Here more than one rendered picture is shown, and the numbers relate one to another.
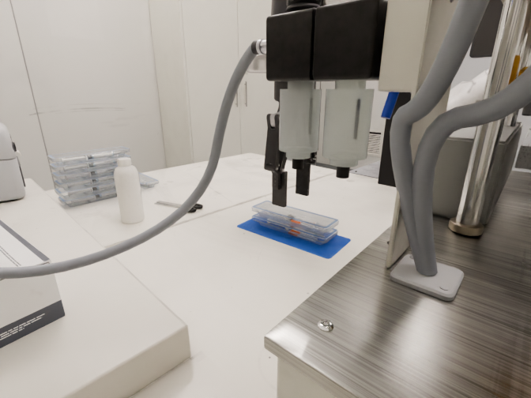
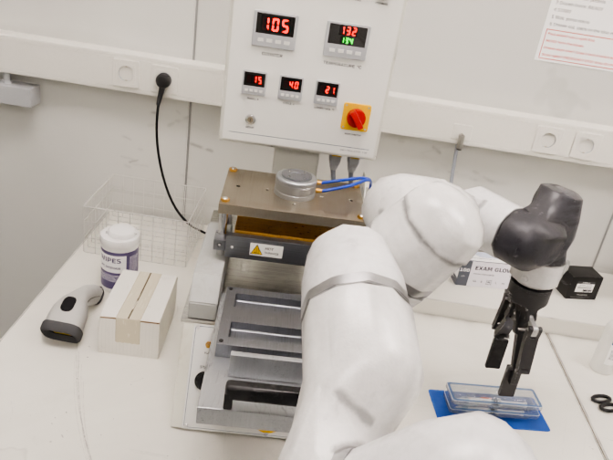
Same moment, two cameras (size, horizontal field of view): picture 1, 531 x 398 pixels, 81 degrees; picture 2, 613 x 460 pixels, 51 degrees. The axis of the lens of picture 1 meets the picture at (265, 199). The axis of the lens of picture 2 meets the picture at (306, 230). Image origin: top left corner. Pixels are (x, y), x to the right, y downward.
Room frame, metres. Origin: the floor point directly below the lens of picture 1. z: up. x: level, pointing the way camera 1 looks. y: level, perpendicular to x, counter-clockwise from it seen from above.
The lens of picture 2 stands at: (1.02, -1.08, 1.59)
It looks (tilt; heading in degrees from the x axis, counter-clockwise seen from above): 26 degrees down; 135
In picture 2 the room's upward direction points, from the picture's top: 9 degrees clockwise
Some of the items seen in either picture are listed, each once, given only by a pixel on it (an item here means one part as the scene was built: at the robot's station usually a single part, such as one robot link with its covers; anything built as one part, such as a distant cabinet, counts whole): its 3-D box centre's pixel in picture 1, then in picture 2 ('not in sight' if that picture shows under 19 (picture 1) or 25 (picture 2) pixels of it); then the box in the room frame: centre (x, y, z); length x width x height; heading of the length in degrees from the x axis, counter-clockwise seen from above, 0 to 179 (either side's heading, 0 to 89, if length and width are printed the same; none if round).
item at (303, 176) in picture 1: (303, 178); (510, 381); (0.62, -0.08, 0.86); 0.03 x 0.01 x 0.07; 52
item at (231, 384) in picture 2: not in sight; (278, 399); (0.54, -0.59, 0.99); 0.15 x 0.02 x 0.04; 49
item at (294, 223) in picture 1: (292, 217); (493, 398); (0.60, -0.06, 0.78); 0.18 x 0.06 x 0.02; 51
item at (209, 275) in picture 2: not in sight; (212, 266); (0.16, -0.45, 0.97); 0.25 x 0.05 x 0.07; 139
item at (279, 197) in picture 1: (279, 188); (496, 353); (0.56, -0.03, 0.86); 0.03 x 0.01 x 0.07; 52
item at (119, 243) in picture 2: not in sight; (119, 257); (-0.17, -0.48, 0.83); 0.09 x 0.09 x 0.15
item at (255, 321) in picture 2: not in sight; (282, 325); (0.40, -0.47, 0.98); 0.20 x 0.17 x 0.03; 49
